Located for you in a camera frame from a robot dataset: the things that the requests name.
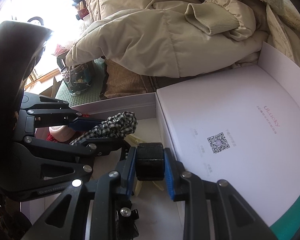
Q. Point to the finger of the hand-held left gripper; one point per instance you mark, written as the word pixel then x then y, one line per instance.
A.
pixel 65 150
pixel 85 124

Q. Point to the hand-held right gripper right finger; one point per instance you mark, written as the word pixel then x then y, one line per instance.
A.
pixel 169 175

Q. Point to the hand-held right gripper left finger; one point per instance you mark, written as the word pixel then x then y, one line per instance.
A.
pixel 130 170

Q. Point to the pink round compact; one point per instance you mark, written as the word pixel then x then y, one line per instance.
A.
pixel 60 133

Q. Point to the red fluffy scrunchie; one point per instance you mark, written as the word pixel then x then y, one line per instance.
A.
pixel 49 138

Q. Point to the cream hair claw clip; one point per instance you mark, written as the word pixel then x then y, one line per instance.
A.
pixel 140 187

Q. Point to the black wide hair band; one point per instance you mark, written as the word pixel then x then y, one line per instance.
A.
pixel 150 162

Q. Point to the black white checked scrunchie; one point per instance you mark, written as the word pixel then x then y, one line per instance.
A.
pixel 120 125

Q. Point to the black bow hair clip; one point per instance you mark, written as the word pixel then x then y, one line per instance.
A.
pixel 126 227

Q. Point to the white cardboard gift box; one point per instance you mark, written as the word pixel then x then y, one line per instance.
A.
pixel 227 105

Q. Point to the small teal tin can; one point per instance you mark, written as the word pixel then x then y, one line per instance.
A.
pixel 77 82

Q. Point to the brown cushion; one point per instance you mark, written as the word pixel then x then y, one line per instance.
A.
pixel 125 80

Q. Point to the red gift box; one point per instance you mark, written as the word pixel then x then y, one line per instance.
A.
pixel 83 12

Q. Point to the beige puffer jacket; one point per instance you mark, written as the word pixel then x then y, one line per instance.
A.
pixel 140 30

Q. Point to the teal bubble mailer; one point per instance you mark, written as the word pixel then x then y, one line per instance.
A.
pixel 295 227

